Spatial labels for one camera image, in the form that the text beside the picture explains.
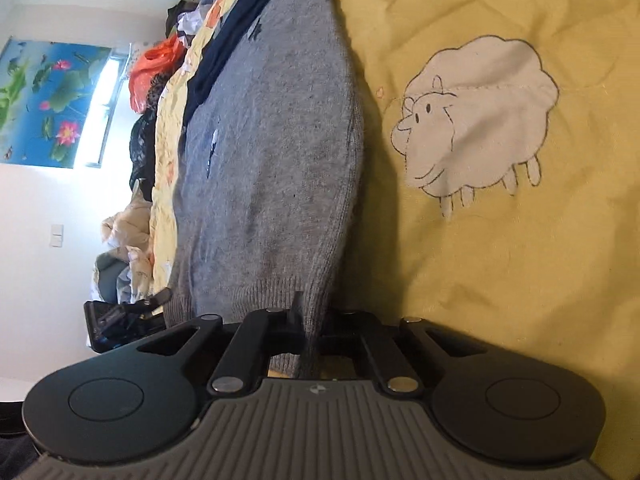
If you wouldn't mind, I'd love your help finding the grey navy knit sweater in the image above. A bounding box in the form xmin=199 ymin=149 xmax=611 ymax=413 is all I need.
xmin=162 ymin=0 xmax=366 ymax=380

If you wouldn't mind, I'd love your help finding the dark floral garment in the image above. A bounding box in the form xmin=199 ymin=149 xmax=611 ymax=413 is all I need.
xmin=129 ymin=107 xmax=156 ymax=202

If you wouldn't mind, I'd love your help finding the yellow cartoon print bedspread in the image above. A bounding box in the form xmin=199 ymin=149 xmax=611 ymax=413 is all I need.
xmin=154 ymin=0 xmax=639 ymax=479

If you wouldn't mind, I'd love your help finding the lotus flower painting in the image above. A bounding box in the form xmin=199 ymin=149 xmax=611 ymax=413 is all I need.
xmin=1 ymin=37 xmax=122 ymax=169

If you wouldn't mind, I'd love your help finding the orange plastic bag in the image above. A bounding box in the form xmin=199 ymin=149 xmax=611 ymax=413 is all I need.
xmin=128 ymin=34 xmax=186 ymax=114

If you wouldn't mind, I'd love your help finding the white crumpled plastic bag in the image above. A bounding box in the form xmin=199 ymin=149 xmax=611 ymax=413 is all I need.
xmin=176 ymin=8 xmax=204 ymax=44

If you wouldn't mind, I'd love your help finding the white wall switch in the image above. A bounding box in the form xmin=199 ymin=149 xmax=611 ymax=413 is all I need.
xmin=50 ymin=224 xmax=64 ymax=248

